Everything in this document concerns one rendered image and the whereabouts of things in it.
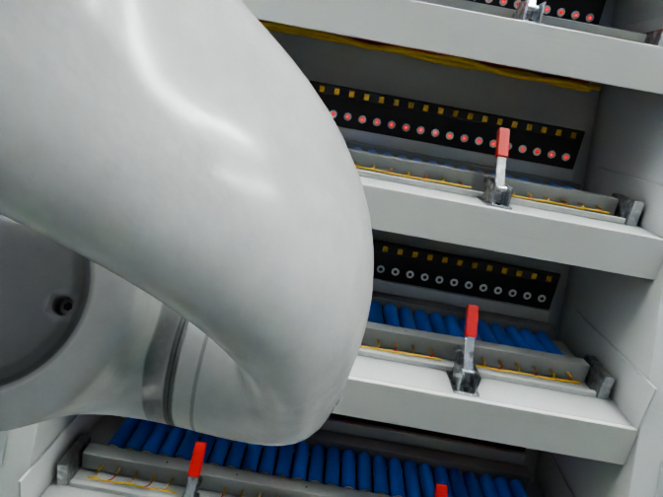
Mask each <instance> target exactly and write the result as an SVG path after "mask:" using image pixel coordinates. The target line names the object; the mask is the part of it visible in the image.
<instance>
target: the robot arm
mask: <svg viewBox="0 0 663 497"><path fill-rule="evenodd" d="M373 276H374V247H373V238H372V229H371V220H370V214H369V210H368V206H367V202H366V198H365V194H364V189H363V186H362V183H361V180H360V177H359V174H358V171H357V170H356V167H355V165H354V163H353V160H352V158H351V156H350V153H349V151H348V148H347V146H346V144H345V141H344V139H343V137H342V135H341V133H340V131H339V129H338V127H337V125H336V124H335V122H334V120H333V118H332V116H331V114H330V112H329V110H328V109H327V107H326V106H325V104H324V103H323V101H322V100H321V98H320V97H319V95H318V94H317V92H316V91H315V89H314V88H313V86H312V85H311V83H310V82H309V80H308V79H307V78H306V77H305V75H304V74H303V73H302V71H301V70H300V69H299V68H298V66H297V65H296V64H295V62H294V61H293V60H292V59H291V57H290V56H289V55H288V53H287V52H286V51H285V50H284V49H283V48H282V47H281V45H280V44H279V43H278V42H277V41H276V40H275V38H274V37H273V36H272V35H271V34H270V33H269V31H268V30H267V29H266V28H265V27H264V26H263V25H262V23H261V22H260V21H259V20H258V19H257V18H256V17H255V16H254V14H253V13H252V12H251V11H250V10H249V9H248V8H247V7H246V5H245V4H244V3H243V2H242V1H241V0H0V432H1V431H8V430H13V429H17V428H21V427H25V426H29V425H33V424H37V423H39V422H43V421H47V420H51V419H55V418H59V417H63V416H68V415H80V414H99V415H113V416H122V417H130V418H137V419H143V420H148V421H153V422H158V423H163V424H167V425H171V426H176V427H180V428H184V429H188V430H192V431H195V432H199V433H203V434H207V435H211V436H215V437H219V438H224V439H228V440H233V441H238V442H244V443H250V444H255V445H263V446H287V445H293V444H296V443H298V442H301V441H303V440H305V439H307V438H309V437H310V436H311V435H313V434H314V433H315V432H317V431H318V430H319V429H320V428H321V427H322V426H323V424H324V423H325V422H326V420H327V419H328V418H329V417H330V415H331V413H332V412H333V410H334V408H335V406H336V405H338V403H339V401H340V399H341V397H342V394H341V393H342V391H343V388H344V386H345V384H346V381H347V379H348V377H349V374H350V372H351V369H352V367H353V365H354V361H355V359H356V356H357V354H358V351H359V348H360V345H361V342H362V339H363V335H364V332H365V328H366V324H367V320H368V316H369V311H370V305H371V299H372V291H373Z"/></svg>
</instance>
